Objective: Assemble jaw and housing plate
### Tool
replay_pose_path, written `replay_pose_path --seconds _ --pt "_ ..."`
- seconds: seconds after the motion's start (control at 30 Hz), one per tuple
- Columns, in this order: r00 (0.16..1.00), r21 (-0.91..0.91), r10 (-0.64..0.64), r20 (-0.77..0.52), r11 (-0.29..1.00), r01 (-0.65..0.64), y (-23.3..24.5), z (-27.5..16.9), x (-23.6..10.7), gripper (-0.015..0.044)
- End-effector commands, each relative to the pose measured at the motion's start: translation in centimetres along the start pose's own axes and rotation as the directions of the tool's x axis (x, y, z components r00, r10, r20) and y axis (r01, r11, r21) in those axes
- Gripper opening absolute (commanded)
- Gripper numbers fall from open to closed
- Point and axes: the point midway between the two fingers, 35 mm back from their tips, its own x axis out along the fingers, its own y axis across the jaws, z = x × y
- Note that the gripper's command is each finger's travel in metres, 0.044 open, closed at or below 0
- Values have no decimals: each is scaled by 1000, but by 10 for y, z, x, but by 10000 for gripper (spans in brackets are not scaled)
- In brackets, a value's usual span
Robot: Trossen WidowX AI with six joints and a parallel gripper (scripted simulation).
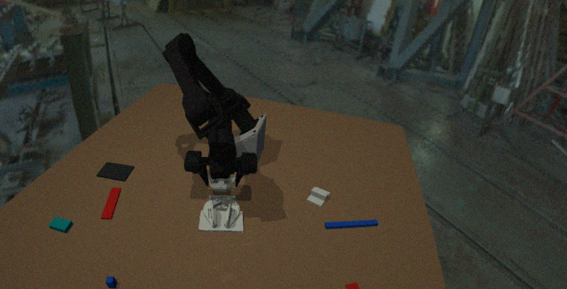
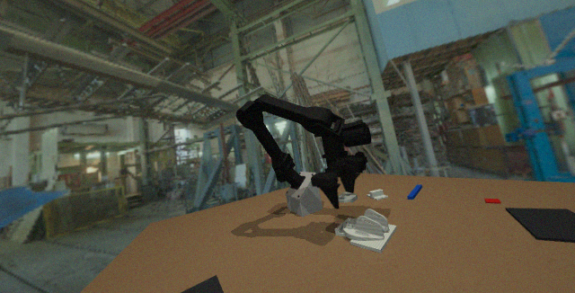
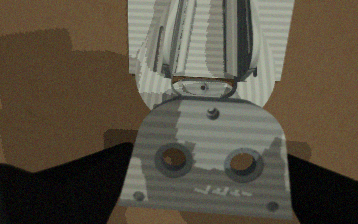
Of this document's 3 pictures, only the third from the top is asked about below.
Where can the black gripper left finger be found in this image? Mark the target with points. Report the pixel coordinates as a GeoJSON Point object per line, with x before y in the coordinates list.
{"type": "Point", "coordinates": [82, 191]}

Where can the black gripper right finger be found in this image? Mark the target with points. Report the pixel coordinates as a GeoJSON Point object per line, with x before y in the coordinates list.
{"type": "Point", "coordinates": [320, 195]}

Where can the grey metal gear jaw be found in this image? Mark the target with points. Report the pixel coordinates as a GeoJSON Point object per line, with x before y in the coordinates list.
{"type": "Point", "coordinates": [247, 55]}

